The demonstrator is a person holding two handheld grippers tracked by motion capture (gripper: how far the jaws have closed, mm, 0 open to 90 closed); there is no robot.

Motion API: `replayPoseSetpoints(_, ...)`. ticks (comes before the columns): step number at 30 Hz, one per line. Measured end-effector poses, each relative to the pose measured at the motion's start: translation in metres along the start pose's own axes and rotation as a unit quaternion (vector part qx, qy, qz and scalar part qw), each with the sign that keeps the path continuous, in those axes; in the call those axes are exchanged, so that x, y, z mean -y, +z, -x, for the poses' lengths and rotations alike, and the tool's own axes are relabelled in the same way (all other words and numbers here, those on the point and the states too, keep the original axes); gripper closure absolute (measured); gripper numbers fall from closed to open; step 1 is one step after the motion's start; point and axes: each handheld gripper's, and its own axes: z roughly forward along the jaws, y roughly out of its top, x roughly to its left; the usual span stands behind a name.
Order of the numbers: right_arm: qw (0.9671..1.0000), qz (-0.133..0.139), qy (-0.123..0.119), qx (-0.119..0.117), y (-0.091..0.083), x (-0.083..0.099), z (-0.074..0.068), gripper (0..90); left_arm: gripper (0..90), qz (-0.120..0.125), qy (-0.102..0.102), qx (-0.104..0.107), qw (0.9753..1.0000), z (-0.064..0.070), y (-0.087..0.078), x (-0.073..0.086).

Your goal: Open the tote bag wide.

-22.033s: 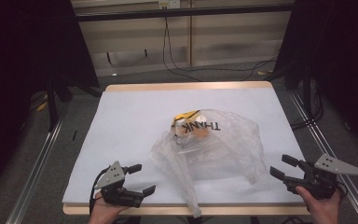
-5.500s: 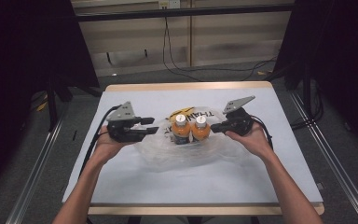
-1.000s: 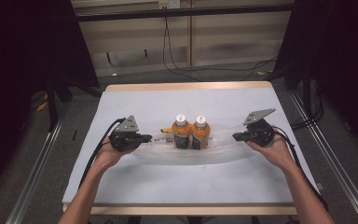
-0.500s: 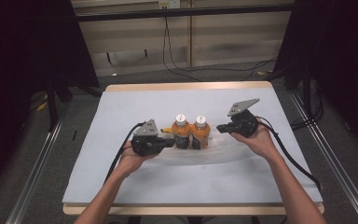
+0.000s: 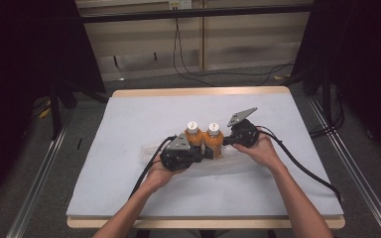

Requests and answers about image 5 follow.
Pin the orange juice bottle white cap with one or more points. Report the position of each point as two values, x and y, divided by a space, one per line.
194 137
213 140

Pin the pale grey table mat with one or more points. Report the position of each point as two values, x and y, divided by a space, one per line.
129 115

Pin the white translucent plastic bag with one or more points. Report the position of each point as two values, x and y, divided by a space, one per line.
218 165

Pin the person's left hand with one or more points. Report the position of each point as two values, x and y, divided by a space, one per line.
160 177

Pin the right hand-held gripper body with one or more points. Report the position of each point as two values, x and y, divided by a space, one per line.
244 134

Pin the aluminium floor rail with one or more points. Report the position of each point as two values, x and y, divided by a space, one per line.
36 185
357 178

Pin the black metal stand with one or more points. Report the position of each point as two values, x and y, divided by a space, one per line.
55 112
325 95

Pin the light wooden table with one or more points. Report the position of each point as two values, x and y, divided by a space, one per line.
198 91

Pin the black curtain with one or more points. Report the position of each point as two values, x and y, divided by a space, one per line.
20 66
360 59

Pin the person's right hand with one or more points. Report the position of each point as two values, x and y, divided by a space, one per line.
263 152

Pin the black horizontal bar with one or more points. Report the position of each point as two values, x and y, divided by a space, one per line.
195 13

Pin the white wall socket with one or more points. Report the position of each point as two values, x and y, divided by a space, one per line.
180 4

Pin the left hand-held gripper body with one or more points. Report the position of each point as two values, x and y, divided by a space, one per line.
178 155

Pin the small yellow floor item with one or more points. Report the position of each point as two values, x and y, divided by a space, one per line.
44 113

